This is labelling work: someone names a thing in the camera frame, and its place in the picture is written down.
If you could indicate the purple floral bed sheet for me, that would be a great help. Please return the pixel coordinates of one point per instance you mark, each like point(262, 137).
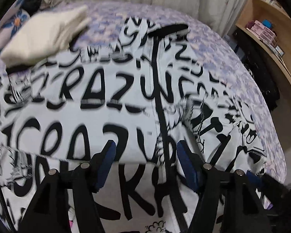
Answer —
point(232, 72)

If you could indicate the pink storage boxes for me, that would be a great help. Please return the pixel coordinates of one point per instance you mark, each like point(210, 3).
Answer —
point(262, 32)

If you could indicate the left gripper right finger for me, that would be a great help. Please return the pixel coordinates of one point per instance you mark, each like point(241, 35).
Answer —
point(243, 211)

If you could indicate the black cloth bundle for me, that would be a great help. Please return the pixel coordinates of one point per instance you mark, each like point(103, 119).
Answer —
point(31, 6)

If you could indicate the wooden desk shelf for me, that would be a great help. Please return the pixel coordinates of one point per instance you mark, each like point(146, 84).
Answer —
point(261, 10)

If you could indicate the pink blue flower pillow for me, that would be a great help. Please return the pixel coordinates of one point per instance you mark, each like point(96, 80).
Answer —
point(12, 21)

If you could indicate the blue box on shelf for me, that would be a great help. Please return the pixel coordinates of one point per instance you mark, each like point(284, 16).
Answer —
point(267, 24)

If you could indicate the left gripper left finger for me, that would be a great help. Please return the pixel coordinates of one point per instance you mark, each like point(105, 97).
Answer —
point(48, 209)

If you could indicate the black white graffiti jacket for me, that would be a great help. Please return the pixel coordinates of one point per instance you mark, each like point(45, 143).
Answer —
point(145, 197)

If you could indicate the folded cream garment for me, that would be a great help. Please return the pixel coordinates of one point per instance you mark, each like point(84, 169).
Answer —
point(44, 35)

